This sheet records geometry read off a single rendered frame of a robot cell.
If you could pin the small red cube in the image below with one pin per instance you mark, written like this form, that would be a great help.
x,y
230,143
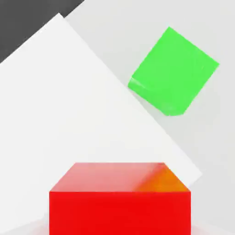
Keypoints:
x,y
119,211

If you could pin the small green cube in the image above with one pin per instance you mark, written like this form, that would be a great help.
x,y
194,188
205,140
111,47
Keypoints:
x,y
172,73

